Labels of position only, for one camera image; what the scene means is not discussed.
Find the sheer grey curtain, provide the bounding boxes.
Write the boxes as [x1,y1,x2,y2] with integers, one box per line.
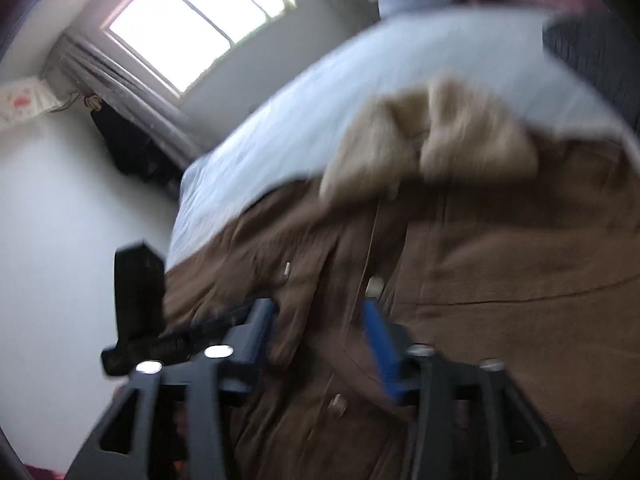
[47,35,203,172]

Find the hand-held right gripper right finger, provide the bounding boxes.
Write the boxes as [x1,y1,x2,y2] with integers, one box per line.
[362,300,576,480]

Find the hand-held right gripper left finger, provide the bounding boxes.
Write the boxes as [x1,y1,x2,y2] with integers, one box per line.
[65,299,279,480]

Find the dark hanging clothes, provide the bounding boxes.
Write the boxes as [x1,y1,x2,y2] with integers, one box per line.
[85,94,185,197]

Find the window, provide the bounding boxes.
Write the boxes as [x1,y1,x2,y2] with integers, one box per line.
[102,0,297,97]

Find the brown jacket with fleece collar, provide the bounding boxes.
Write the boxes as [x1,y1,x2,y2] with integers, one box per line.
[162,77,640,480]

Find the bed with light blue cover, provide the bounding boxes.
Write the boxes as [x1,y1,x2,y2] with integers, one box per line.
[167,7,640,272]

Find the wall poster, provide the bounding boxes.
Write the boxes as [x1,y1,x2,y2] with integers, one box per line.
[0,76,57,132]

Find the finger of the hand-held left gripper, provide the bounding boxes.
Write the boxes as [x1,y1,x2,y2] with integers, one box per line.
[165,307,251,353]

